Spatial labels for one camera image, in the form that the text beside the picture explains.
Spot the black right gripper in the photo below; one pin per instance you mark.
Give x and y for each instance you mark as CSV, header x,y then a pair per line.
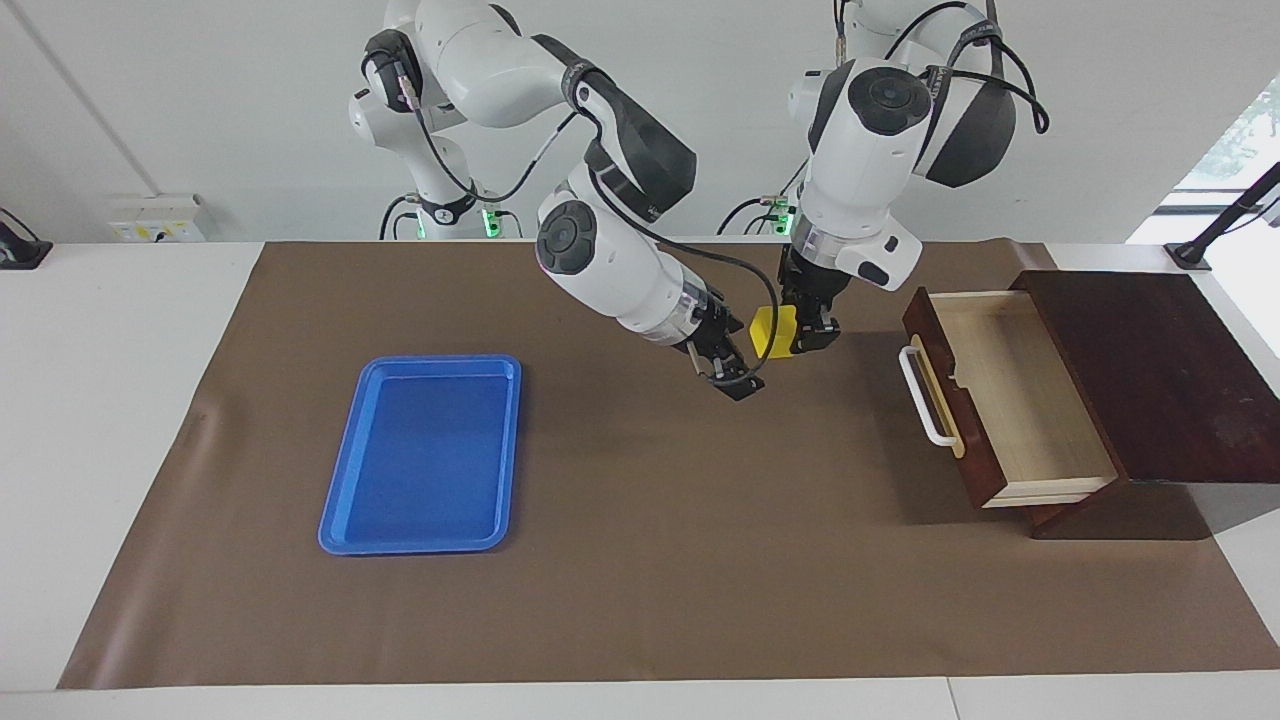
x,y
715,325

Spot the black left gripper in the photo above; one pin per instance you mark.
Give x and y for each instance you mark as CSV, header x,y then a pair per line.
x,y
815,285

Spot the yellow cube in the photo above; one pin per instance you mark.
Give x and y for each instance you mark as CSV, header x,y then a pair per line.
x,y
768,335

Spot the dark wooden drawer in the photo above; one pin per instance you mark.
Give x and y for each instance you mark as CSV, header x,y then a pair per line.
x,y
1030,400

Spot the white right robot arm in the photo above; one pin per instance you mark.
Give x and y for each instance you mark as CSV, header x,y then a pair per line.
x,y
600,260

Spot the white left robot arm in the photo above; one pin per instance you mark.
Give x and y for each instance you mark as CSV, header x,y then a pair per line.
x,y
870,150

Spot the brown table mat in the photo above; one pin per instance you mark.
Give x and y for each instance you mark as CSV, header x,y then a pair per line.
x,y
650,550

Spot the blue plastic tray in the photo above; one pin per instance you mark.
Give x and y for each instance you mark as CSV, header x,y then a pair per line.
x,y
420,460

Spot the dark wooden cabinet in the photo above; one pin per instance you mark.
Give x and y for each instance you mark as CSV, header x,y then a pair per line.
x,y
1150,370

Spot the black angled stand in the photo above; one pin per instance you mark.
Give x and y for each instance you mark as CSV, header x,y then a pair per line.
x,y
1225,220

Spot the white wall socket box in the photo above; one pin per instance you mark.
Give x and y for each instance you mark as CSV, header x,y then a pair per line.
x,y
155,220

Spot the black clamp mount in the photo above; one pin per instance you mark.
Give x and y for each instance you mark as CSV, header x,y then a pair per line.
x,y
20,252

